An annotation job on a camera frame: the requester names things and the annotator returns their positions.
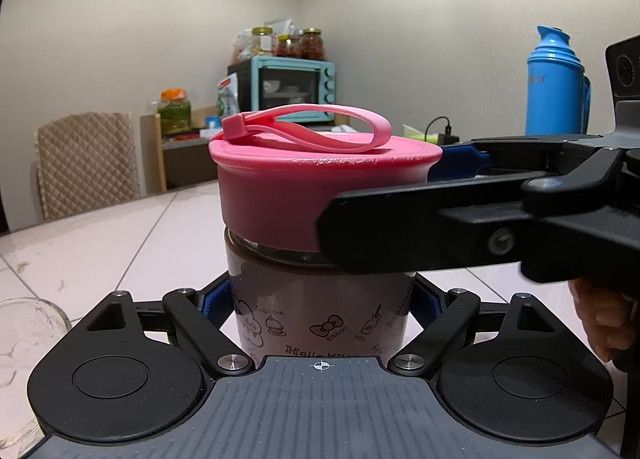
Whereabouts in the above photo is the pink patterned thermos jar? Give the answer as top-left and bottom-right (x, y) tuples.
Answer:
(224, 231), (416, 363)

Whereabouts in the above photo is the pink jar lid with strap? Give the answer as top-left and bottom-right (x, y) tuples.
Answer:
(208, 104), (442, 252)

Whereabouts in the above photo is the person right hand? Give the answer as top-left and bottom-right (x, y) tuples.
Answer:
(570, 280), (631, 363)

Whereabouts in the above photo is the black power adapter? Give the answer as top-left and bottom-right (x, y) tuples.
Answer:
(437, 124), (460, 146)

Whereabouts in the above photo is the blue thermos flask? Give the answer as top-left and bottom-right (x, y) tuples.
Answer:
(525, 26), (591, 136)

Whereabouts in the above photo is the clear glass cup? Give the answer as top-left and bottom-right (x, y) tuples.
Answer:
(1, 297), (72, 450)

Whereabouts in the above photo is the red preserve jar right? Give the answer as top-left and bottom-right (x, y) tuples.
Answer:
(300, 28), (326, 61)

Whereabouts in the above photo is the red preserve jar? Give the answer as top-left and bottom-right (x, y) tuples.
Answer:
(274, 34), (303, 58)
(300, 28), (326, 61)

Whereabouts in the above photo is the wooden side shelf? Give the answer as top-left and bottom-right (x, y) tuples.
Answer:
(136, 113), (218, 194)

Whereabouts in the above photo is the quilted beige chair back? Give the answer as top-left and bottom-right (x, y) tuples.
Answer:
(35, 112), (140, 220)

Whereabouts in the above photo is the red preserve jar middle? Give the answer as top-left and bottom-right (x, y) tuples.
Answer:
(274, 34), (303, 58)

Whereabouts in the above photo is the teal toaster oven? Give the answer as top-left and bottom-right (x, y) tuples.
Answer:
(227, 56), (336, 112)

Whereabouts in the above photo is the light jar yellow lid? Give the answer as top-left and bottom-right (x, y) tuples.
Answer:
(250, 26), (274, 57)

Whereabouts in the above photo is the green pickle jar orange lid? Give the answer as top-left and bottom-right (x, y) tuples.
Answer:
(157, 88), (191, 136)

